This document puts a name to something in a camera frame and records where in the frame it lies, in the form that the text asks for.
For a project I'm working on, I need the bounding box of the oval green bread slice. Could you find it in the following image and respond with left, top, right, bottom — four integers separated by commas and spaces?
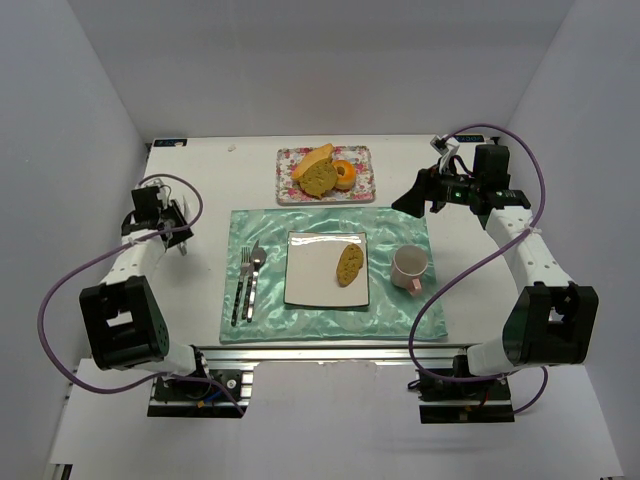
336, 243, 364, 287

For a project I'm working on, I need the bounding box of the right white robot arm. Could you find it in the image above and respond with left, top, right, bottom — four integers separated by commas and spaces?
392, 138, 599, 383

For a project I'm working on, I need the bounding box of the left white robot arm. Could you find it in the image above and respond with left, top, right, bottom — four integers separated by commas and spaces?
79, 179, 208, 378

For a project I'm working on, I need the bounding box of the round green bread slice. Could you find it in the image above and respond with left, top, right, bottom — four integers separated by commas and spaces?
298, 159, 338, 198

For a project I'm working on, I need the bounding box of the orange bread wedge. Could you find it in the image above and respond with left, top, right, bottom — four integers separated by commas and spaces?
291, 143, 334, 182

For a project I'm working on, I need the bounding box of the pink mug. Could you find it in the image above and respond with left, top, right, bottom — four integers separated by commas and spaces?
390, 245, 429, 296

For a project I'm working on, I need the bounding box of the silver fork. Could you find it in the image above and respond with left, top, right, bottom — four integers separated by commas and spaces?
231, 247, 250, 327

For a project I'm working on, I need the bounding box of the orange donut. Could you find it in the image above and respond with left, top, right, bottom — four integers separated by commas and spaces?
332, 160, 357, 191

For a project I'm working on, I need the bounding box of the floral serving tray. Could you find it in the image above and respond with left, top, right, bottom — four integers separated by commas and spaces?
275, 146, 376, 206

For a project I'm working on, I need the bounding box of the green satin placemat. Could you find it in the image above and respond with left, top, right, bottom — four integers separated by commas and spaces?
219, 207, 438, 344

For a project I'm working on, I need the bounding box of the white square plate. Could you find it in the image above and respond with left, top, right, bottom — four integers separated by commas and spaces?
284, 231, 370, 310

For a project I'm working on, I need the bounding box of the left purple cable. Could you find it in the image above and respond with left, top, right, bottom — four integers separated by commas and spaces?
38, 174, 246, 417

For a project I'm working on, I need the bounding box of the purple cable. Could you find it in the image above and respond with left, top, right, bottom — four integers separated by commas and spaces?
38, 174, 246, 417
408, 123, 547, 414

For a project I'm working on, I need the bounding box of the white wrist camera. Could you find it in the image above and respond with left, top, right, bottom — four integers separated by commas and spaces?
430, 136, 460, 173

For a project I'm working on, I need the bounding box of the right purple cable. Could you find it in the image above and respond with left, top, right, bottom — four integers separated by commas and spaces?
408, 123, 547, 414

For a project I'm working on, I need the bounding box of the aluminium rail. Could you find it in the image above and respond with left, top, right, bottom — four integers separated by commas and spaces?
197, 344, 476, 365

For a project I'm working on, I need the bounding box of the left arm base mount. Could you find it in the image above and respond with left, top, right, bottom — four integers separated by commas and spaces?
147, 362, 256, 419

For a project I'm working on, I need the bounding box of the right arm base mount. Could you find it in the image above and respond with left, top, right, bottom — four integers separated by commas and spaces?
407, 355, 515, 424

